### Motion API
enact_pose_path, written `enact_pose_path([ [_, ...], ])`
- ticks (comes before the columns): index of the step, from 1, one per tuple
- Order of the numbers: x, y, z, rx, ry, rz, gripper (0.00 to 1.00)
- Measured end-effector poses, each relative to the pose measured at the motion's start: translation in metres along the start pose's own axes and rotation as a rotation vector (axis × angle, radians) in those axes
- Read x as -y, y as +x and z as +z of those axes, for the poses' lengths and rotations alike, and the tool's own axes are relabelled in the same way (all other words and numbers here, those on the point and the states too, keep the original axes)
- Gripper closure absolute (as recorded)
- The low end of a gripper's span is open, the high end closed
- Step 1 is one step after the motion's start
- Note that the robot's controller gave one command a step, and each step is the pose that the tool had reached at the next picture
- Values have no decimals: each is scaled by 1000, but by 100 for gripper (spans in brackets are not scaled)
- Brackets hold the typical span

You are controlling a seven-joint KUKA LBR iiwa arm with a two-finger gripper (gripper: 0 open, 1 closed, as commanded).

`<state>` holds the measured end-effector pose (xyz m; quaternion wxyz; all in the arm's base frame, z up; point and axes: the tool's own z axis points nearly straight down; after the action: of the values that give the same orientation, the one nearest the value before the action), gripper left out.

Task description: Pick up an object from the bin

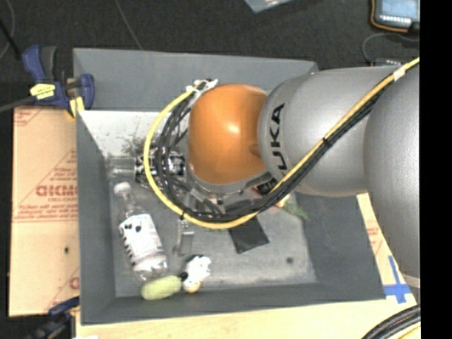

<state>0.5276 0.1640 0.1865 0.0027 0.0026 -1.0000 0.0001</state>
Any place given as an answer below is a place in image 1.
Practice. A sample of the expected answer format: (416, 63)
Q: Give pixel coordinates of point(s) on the white and black toy cow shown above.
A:
(197, 268)

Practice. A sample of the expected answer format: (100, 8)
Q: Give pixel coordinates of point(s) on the grey metal bin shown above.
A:
(116, 83)

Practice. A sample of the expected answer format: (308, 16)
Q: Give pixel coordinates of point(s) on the clear plastic bottle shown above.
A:
(141, 238)

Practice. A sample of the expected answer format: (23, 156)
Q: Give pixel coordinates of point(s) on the clear glass cup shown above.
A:
(120, 168)

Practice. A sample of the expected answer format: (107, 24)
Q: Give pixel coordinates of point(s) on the dark green flat block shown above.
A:
(250, 238)

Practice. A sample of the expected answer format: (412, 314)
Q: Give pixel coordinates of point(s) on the orange and green toy carrot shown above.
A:
(296, 209)

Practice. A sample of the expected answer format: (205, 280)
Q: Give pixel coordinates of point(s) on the brown cardboard board, red print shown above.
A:
(39, 189)

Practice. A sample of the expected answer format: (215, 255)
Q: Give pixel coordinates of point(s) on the pale green toy fruit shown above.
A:
(160, 287)

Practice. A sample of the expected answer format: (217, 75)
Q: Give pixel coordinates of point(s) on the clear rectangular glass thing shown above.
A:
(184, 240)

